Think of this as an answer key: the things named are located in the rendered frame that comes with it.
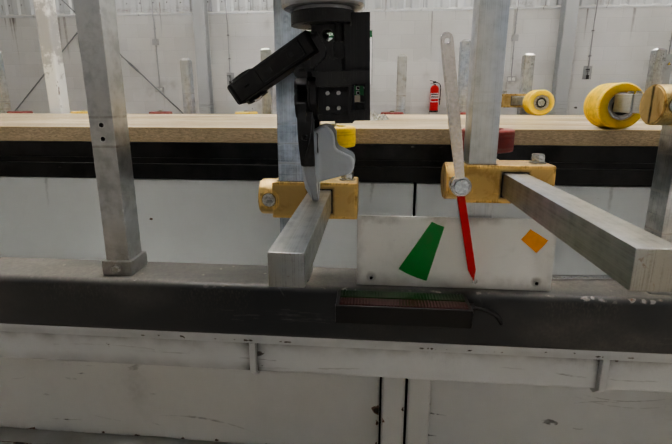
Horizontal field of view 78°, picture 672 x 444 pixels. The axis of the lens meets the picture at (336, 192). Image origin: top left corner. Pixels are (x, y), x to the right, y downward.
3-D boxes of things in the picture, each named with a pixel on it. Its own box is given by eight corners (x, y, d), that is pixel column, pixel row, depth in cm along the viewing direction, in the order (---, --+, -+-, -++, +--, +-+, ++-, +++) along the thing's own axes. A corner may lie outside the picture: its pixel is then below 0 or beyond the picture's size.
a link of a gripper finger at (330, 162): (354, 208, 47) (353, 126, 45) (302, 208, 48) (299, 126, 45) (355, 201, 50) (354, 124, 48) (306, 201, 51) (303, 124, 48)
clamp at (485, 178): (553, 205, 53) (557, 165, 52) (445, 202, 54) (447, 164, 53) (536, 195, 59) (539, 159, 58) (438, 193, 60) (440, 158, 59)
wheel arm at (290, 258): (307, 298, 34) (306, 248, 33) (266, 296, 34) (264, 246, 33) (342, 187, 76) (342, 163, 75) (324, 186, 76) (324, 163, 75)
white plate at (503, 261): (551, 292, 56) (560, 220, 53) (356, 285, 58) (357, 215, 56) (549, 290, 56) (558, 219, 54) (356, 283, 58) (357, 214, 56)
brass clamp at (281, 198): (357, 221, 55) (357, 184, 54) (257, 219, 56) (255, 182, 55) (358, 209, 61) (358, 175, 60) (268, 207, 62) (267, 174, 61)
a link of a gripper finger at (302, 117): (313, 168, 45) (310, 84, 43) (298, 169, 45) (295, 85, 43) (318, 161, 50) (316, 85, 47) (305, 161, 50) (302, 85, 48)
